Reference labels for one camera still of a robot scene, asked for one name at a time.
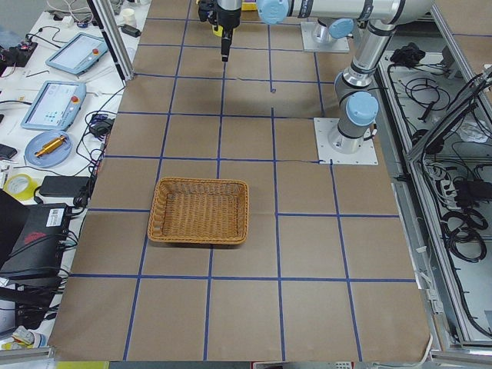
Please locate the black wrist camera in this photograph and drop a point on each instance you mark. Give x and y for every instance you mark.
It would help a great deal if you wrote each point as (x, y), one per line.
(206, 11)

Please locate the white paper cup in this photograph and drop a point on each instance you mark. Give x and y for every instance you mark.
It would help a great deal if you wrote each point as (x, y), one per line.
(128, 15)

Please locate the yellow-green tape roll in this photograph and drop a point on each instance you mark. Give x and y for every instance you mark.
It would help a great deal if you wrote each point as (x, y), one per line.
(21, 187)

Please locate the gold metal cylinder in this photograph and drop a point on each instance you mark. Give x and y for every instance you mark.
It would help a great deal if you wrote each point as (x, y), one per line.
(51, 146)

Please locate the black power adapter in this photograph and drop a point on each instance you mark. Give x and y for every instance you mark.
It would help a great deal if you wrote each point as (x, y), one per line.
(63, 186)

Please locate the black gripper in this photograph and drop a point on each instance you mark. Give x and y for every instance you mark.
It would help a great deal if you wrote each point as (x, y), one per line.
(227, 19)

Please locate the woven wicker basket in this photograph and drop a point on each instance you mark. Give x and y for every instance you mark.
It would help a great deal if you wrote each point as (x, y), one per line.
(199, 211)

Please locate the black cloth bundle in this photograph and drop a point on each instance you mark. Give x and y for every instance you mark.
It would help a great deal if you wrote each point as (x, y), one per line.
(408, 56)

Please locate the teach pendant tablet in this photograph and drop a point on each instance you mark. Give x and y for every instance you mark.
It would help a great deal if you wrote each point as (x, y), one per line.
(79, 54)
(55, 106)

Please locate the upper teach pendant tablet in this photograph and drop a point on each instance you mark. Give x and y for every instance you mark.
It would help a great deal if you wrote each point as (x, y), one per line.
(79, 54)

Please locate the blue plate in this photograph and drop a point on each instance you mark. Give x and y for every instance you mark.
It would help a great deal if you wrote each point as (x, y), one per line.
(50, 160)

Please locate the lower teach pendant tablet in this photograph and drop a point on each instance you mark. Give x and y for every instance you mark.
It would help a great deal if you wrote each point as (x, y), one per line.
(55, 106)

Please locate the black computer box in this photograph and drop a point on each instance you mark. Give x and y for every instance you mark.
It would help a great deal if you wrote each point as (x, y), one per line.
(32, 238)

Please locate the aluminium frame post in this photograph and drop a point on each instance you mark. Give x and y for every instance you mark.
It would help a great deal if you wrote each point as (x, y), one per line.
(105, 17)

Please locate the yellow bin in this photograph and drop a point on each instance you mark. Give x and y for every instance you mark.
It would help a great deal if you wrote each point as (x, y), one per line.
(248, 5)

